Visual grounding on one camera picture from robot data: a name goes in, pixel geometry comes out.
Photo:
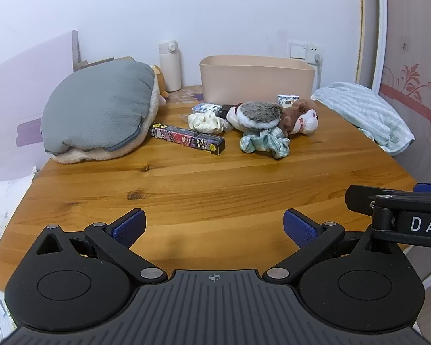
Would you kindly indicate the white plug with cable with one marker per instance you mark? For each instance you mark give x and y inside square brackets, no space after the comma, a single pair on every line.
[318,63]

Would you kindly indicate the brown monkey plush toy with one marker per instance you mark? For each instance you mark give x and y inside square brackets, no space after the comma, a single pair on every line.
[300,118]

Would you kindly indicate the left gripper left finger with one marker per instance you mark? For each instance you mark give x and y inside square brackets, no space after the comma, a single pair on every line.
[112,243]

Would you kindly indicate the white wall switch socket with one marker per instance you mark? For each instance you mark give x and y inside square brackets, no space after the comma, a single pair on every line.
[308,52]

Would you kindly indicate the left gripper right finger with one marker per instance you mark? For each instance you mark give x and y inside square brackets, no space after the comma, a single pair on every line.
[315,241]

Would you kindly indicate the white wardrobe door frame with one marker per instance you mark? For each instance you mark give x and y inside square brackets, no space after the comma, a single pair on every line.
[373,37]

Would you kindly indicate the blue white tissue pack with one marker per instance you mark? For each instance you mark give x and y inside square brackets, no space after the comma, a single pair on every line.
[286,101]

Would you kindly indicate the cream thermos bottle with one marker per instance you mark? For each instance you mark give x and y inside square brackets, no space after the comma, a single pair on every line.
[170,64]

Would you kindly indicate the grey hedgehog plush toy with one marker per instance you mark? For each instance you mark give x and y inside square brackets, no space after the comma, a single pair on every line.
[254,116]

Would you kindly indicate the beige plastic storage bin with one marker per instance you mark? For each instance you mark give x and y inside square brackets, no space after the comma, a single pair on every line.
[233,79]

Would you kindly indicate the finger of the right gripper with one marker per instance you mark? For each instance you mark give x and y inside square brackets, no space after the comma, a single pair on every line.
[422,187]

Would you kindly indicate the striped light blue blanket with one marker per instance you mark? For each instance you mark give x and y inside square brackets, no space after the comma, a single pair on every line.
[370,113]

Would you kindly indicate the long dark printed box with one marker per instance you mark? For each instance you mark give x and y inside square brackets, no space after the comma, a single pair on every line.
[185,137]

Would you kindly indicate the cream satin scrunchie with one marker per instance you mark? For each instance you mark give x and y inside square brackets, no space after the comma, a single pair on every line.
[208,123]

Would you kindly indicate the green plaid scrunchie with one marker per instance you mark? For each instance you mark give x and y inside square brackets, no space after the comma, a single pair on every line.
[268,140]

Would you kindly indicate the grey turtle plush pillow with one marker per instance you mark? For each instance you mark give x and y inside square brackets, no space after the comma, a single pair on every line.
[101,112]

